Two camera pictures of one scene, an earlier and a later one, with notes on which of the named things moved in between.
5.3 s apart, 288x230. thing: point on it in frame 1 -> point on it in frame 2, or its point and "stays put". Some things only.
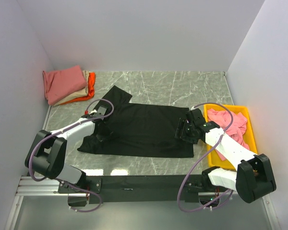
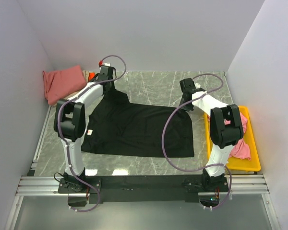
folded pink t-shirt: x=59 y=84 stays put
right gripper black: x=182 y=124 -> x=190 y=108
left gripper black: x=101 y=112 -> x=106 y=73
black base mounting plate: x=130 y=189 stays put
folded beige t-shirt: x=80 y=93 stays put
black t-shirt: x=138 y=130 stays put
